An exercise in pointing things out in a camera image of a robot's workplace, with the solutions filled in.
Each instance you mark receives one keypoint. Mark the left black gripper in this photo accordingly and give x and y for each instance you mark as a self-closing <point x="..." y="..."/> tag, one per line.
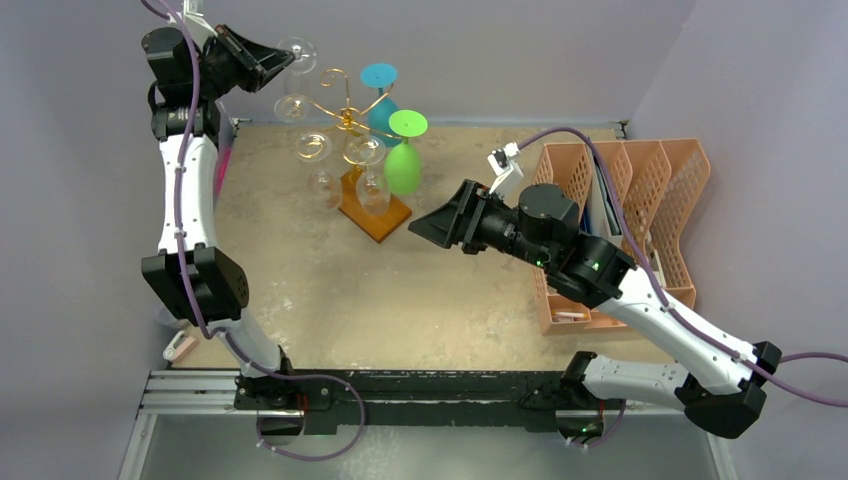
<point x="256" y="63"/>

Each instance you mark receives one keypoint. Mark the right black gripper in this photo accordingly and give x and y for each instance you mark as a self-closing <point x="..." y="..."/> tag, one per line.
<point x="474" y="217"/>

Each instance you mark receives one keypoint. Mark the clear wine glass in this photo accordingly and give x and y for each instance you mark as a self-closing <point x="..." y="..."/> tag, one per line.
<point x="292" y="108"/>
<point x="365" y="152"/>
<point x="295" y="75"/>
<point x="318" y="166"/>

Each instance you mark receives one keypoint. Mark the green plastic goblet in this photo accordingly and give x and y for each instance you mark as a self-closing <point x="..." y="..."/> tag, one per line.
<point x="403" y="164"/>

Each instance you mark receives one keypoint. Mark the blue plastic goblet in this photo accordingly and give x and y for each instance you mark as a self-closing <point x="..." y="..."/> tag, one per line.
<point x="381" y="77"/>

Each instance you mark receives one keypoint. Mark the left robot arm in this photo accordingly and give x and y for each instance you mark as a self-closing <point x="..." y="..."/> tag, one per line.
<point x="194" y="280"/>

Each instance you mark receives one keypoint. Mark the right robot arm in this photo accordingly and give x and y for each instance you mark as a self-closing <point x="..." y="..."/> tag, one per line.
<point x="714" y="379"/>

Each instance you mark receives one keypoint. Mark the orange plastic file organizer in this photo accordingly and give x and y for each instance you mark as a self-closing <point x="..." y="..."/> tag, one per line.
<point x="659" y="183"/>

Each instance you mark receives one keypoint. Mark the pink white small device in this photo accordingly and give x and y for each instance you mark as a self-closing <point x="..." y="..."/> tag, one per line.
<point x="180" y="345"/>

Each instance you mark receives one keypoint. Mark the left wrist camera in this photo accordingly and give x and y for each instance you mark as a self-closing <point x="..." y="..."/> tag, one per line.
<point x="190" y="12"/>

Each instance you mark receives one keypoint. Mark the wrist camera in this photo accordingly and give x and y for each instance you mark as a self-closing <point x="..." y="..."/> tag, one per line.
<point x="506" y="168"/>
<point x="190" y="12"/>

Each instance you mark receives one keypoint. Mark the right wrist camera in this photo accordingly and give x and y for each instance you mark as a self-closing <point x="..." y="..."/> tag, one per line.
<point x="506" y="168"/>

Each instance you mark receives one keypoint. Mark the gold wire wine glass rack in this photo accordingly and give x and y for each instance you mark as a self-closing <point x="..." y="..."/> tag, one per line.
<point x="352" y="121"/>

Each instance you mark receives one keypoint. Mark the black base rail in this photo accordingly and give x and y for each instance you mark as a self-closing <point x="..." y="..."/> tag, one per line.
<point x="325" y="400"/>

